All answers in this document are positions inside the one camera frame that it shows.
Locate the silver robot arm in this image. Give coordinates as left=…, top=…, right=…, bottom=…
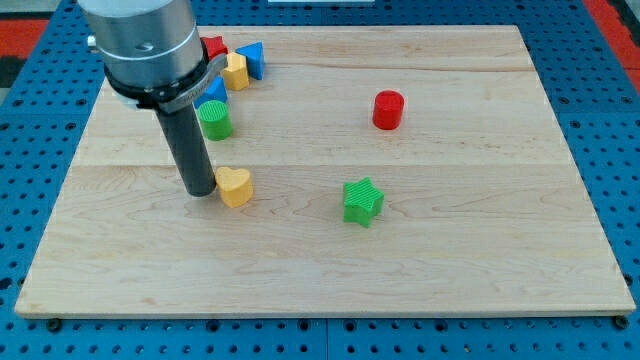
left=78, top=0, right=227, bottom=197

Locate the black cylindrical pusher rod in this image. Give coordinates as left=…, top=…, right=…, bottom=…
left=156, top=105, right=216, bottom=197

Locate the blue cube block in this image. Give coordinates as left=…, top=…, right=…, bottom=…
left=194, top=75, right=228, bottom=109

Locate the green star block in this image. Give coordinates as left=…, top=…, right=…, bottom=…
left=342, top=177, right=385, bottom=228

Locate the yellow hexagon block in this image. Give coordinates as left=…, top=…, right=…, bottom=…
left=221, top=52, right=249, bottom=91

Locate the red cylinder block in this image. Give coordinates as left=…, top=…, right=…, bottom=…
left=372, top=90, right=405, bottom=130

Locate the black clamp ring mount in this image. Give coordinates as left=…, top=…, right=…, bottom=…
left=105, top=41, right=228, bottom=113

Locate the red star block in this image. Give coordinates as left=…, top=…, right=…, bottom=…
left=201, top=35, right=229, bottom=60

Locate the wooden board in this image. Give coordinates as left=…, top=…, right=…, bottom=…
left=15, top=25, right=636, bottom=319

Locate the yellow heart block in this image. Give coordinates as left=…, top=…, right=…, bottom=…
left=215, top=167, right=254, bottom=208

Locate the green cylinder block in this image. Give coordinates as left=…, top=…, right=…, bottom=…
left=197, top=100, right=233, bottom=141

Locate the blue triangle block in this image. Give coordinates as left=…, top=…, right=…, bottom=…
left=236, top=42, right=265, bottom=80

